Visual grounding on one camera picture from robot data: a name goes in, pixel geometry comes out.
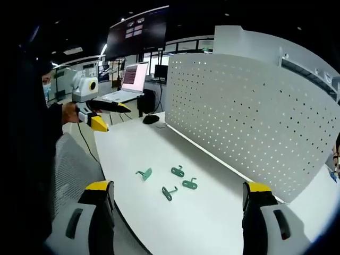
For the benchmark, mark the large dark wall screen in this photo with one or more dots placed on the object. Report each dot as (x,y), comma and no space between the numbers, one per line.
(136,32)

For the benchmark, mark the black computer mouse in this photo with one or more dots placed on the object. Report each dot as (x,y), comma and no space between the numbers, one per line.
(151,119)

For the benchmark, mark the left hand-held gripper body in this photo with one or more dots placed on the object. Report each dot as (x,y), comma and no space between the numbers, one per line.
(83,89)

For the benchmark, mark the small black monitor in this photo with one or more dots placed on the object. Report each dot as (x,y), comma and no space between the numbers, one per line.
(161,71)

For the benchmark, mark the grey mesh office chair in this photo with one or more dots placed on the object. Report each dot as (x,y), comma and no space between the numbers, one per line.
(75,170)

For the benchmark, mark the white laptop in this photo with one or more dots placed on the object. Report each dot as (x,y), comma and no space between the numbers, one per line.
(130,85)

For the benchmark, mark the person's left hand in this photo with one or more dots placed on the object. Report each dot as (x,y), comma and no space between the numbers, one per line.
(69,112)

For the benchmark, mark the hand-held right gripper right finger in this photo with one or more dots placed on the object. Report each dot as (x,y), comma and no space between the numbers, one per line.
(268,220)

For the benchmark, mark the green hook assembly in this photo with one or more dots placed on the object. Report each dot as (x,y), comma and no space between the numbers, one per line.
(177,171)
(168,193)
(145,174)
(190,183)

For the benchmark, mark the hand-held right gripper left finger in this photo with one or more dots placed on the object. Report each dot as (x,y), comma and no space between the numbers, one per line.
(87,223)

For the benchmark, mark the white perforated mounting plate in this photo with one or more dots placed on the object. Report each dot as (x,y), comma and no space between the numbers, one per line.
(247,122)

